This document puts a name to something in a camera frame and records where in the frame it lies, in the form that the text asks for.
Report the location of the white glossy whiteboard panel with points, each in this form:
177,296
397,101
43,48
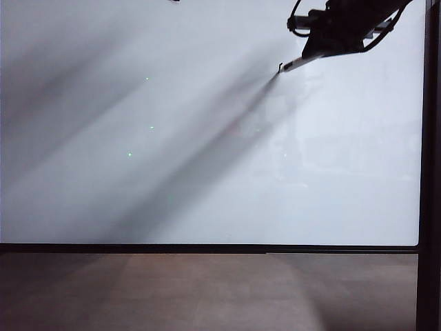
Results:
172,172

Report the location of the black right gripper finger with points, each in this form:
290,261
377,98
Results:
330,45

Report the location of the black marker pen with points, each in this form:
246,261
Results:
293,65

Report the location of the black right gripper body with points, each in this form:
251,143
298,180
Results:
344,19

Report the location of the black whiteboard frame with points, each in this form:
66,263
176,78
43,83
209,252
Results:
430,172

